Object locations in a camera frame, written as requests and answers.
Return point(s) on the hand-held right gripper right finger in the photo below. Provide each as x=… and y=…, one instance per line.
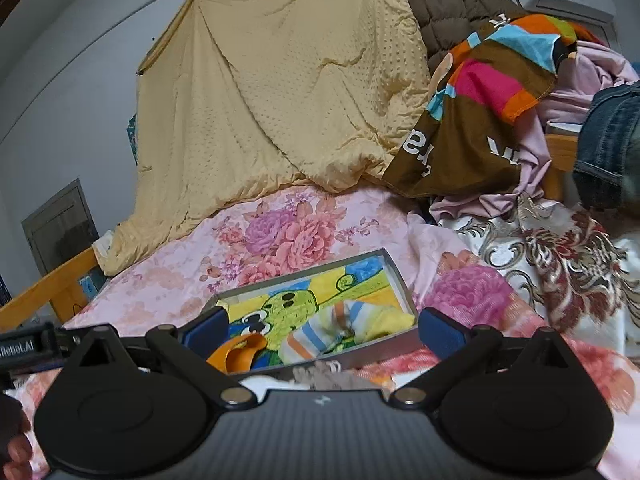
x=442, y=332

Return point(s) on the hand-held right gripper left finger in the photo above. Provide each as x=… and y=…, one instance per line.
x=206, y=329

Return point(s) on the grey cardboard box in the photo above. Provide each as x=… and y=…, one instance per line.
x=400, y=285

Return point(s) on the white fluffy sock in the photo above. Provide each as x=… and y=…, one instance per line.
x=260, y=383

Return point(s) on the pastel striped sock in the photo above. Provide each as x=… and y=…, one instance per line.
x=320, y=332

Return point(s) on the person's left hand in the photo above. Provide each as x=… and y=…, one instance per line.
x=15, y=452

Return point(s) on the green and yellow cartoon towel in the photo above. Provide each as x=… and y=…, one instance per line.
x=295, y=305

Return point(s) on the pink floral bed sheet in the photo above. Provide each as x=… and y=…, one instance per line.
x=280, y=230

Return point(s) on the beige knit sock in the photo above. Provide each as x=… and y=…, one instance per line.
x=325, y=375

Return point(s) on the cream floral ornate blanket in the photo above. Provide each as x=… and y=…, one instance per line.
x=550, y=255

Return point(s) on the brown cloth with colourful stripes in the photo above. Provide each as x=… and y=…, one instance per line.
x=465, y=125

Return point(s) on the yellow dotted blanket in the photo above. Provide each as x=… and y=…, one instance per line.
x=260, y=85

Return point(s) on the blue jeans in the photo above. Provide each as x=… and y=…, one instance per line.
x=610, y=135

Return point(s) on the light pink cloth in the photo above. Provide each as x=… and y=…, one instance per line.
x=595, y=75

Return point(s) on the brown quilted jacket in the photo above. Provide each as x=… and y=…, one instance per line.
x=450, y=5

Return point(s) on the wooden bed frame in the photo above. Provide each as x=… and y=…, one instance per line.
x=45, y=285

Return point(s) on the grey wall hatch panel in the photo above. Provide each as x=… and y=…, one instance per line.
x=60, y=220

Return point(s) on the blue wall sticker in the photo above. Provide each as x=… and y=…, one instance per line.
x=132, y=140

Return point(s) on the wooden bed post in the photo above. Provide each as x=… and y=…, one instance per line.
x=560, y=152

